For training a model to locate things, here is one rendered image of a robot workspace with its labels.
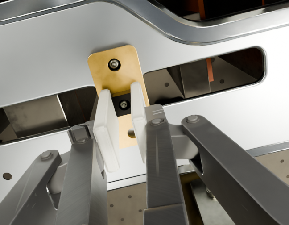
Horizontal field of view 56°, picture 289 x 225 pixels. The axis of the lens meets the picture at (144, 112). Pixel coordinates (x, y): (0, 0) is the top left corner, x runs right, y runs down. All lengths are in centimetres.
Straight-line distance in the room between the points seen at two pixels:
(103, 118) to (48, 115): 10
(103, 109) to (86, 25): 7
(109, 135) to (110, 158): 1
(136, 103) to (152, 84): 37
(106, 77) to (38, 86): 6
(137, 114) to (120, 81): 7
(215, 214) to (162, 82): 33
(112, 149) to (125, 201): 53
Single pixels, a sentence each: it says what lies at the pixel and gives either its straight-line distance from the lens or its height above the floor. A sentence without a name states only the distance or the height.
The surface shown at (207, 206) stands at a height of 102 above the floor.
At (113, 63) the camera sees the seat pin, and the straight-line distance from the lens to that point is 21.
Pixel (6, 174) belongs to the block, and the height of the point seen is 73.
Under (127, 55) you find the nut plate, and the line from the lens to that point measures 21.
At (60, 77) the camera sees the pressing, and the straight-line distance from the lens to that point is 23.
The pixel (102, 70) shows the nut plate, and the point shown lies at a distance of 21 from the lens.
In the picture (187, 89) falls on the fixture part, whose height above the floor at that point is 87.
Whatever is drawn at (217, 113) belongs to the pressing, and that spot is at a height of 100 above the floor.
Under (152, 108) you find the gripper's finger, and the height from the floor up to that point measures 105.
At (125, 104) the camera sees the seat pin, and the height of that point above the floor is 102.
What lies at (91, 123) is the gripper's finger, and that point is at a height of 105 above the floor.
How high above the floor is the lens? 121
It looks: 67 degrees down
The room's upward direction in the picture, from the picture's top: 169 degrees clockwise
